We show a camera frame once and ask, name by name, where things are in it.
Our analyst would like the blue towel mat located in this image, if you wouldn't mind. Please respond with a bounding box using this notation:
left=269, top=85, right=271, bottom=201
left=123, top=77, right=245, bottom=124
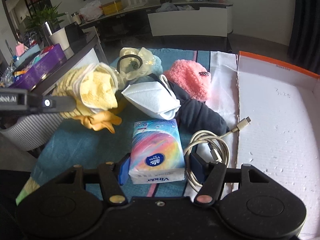
left=16, top=48, right=210, bottom=205

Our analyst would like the white paper cup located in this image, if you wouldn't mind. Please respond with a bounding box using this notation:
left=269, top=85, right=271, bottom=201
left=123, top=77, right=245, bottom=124
left=49, top=28, right=70, bottom=51

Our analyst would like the pink fluffy sock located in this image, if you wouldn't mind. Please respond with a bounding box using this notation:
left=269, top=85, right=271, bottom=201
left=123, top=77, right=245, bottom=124
left=164, top=60, right=212, bottom=102

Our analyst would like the colourful Vinda tissue pack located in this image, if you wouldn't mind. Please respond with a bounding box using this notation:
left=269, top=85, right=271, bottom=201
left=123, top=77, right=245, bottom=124
left=129, top=119, right=185, bottom=184

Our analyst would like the light blue knitted item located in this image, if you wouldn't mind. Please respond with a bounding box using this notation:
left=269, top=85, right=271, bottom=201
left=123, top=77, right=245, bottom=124
left=111, top=55, right=163, bottom=85

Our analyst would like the white face mask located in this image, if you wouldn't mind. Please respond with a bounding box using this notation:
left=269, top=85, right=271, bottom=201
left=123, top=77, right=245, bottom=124
left=122, top=74, right=181, bottom=120

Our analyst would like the orange white cardboard box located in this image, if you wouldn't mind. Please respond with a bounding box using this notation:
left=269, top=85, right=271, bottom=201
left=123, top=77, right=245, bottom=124
left=236, top=51, right=319, bottom=239

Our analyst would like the dark blue curtain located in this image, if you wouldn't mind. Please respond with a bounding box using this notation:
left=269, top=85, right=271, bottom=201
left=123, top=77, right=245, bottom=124
left=287, top=0, right=320, bottom=74

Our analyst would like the dark navy sock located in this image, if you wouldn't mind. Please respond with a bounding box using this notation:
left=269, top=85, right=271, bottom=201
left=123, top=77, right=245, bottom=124
left=169, top=81, right=229, bottom=136

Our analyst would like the purple box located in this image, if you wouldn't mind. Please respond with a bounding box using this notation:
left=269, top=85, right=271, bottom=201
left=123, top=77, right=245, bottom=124
left=9, top=44, right=67, bottom=91

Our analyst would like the white USB cable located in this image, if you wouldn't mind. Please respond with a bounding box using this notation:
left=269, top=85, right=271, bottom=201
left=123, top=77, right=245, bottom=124
left=183, top=116, right=252, bottom=191

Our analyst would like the yellow striped cloth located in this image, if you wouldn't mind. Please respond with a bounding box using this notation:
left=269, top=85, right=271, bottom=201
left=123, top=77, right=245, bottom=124
left=52, top=62, right=118, bottom=119

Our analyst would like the white TV cabinet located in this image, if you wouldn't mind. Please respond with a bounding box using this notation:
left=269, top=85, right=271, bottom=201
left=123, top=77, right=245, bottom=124
left=80, top=2, right=233, bottom=37

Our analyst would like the white plastic bag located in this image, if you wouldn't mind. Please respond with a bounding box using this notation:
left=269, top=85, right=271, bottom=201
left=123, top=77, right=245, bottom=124
left=79, top=0, right=104, bottom=22

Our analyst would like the round side table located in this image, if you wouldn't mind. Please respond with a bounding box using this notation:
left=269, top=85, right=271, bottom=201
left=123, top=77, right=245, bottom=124
left=1, top=27, right=107, bottom=151

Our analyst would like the orange yellow cloth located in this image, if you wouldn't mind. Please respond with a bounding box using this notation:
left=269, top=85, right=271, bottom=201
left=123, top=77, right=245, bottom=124
left=73, top=98, right=128, bottom=134

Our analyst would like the left green plant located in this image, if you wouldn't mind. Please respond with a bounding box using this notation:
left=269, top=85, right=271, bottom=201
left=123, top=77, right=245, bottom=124
left=26, top=4, right=67, bottom=45

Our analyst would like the white router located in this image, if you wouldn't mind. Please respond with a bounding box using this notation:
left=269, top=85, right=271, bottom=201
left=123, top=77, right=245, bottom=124
left=124, top=0, right=148, bottom=10

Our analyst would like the cream scrunchie with black band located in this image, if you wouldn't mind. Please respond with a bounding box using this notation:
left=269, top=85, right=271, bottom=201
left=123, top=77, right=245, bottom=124
left=117, top=47, right=156, bottom=81

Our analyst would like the yellow box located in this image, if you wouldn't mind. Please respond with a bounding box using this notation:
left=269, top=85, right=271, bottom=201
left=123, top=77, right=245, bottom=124
left=101, top=0, right=123, bottom=15

